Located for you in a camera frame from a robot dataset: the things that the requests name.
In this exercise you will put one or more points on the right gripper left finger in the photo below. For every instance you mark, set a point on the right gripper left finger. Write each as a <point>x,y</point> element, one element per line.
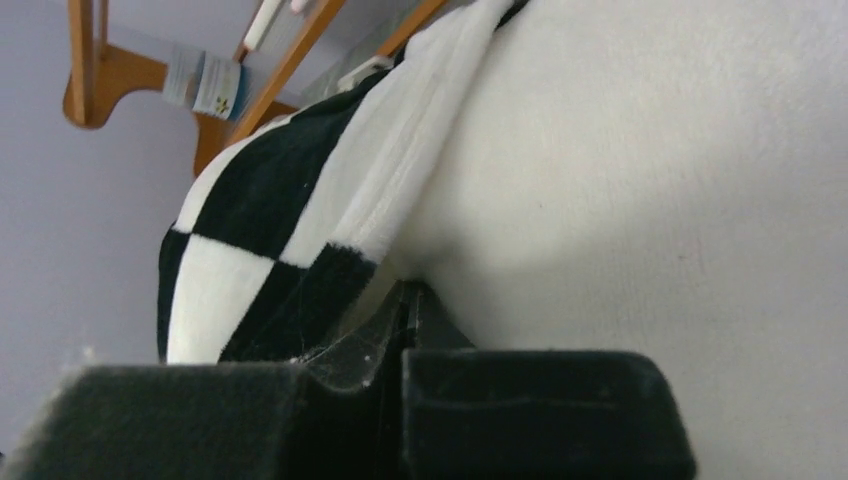
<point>334,416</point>

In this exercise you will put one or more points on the wooden shelf rack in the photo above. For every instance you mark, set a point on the wooden shelf rack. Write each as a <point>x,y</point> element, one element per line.
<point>102,74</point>

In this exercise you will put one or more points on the white pillow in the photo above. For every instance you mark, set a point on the white pillow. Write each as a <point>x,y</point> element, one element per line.
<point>666,177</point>

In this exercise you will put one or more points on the black white checkered pillowcase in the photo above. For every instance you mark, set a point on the black white checkered pillowcase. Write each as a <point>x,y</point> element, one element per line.
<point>280,235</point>

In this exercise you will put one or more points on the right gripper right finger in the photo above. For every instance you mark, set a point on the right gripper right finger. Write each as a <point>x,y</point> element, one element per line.
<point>533,414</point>

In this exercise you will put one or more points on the white marker pink cap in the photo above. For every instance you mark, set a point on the white marker pink cap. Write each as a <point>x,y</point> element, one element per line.
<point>264,17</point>

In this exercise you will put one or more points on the blue white round jar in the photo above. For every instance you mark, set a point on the blue white round jar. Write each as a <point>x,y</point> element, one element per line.
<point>206,83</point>

